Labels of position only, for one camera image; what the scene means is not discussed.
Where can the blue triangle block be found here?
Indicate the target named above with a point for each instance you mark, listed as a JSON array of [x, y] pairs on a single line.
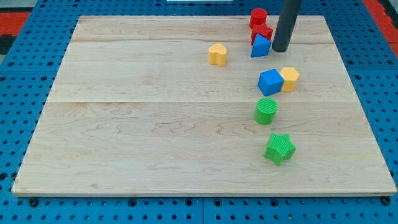
[[261, 46]]

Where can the blue cube block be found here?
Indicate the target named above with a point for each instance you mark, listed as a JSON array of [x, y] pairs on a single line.
[[270, 82]]

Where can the light wooden board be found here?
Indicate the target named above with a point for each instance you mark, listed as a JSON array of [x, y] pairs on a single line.
[[136, 110]]

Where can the yellow heart block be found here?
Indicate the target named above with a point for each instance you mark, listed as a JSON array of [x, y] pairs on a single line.
[[217, 55]]

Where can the green cylinder block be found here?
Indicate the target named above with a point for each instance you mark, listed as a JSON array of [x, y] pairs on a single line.
[[265, 111]]

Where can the green star block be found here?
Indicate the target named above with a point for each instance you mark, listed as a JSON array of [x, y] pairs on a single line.
[[279, 148]]

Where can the yellow hexagon block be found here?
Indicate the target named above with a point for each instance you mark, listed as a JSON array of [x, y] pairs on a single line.
[[290, 76]]

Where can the red star block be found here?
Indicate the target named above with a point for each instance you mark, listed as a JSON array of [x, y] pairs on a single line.
[[262, 29]]

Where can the red cylinder block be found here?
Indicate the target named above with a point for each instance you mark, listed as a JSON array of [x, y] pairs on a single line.
[[258, 17]]

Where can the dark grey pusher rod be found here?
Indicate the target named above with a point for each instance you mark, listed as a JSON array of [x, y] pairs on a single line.
[[285, 26]]

